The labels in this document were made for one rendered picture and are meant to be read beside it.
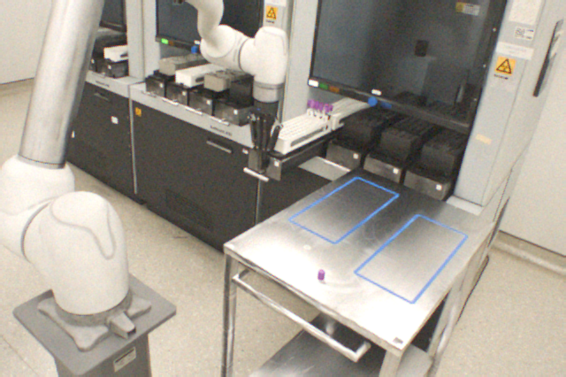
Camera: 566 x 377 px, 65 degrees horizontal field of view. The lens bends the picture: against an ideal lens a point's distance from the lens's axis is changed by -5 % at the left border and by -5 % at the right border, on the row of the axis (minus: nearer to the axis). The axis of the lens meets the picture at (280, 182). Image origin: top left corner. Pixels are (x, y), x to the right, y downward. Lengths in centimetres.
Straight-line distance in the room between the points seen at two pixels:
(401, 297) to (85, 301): 63
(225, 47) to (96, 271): 75
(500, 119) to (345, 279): 76
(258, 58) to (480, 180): 80
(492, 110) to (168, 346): 145
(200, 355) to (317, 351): 53
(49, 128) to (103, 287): 34
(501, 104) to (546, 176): 127
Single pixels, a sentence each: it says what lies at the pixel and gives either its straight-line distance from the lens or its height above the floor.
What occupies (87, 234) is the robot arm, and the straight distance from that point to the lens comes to 91.
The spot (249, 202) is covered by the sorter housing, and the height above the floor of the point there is 41.
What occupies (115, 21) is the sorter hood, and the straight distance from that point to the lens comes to 256.
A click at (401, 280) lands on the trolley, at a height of 82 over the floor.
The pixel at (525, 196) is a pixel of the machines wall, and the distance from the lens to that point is 279.
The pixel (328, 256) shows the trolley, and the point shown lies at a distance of 107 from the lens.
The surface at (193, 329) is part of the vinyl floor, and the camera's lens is 200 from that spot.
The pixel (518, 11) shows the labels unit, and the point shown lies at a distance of 147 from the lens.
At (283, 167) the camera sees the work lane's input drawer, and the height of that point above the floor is 78.
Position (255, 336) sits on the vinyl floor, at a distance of 198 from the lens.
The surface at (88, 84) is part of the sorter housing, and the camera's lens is 274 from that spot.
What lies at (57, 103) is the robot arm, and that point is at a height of 111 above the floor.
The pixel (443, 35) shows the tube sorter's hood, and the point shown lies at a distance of 152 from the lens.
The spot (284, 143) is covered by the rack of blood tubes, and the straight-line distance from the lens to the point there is 150.
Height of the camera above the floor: 145
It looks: 28 degrees down
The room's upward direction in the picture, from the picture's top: 6 degrees clockwise
